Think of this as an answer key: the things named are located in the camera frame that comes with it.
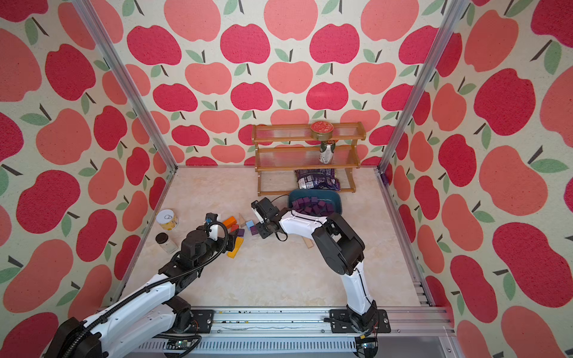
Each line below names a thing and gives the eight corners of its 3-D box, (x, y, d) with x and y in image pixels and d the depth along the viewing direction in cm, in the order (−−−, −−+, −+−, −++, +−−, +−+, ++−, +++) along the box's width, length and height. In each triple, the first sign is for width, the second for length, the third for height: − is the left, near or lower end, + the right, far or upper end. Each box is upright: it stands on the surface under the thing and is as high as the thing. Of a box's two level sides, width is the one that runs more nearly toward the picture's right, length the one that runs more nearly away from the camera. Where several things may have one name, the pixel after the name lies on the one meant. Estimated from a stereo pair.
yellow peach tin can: (158, 230, 99) (152, 223, 94) (164, 215, 103) (159, 209, 99) (175, 230, 99) (170, 223, 94) (180, 215, 103) (176, 209, 99)
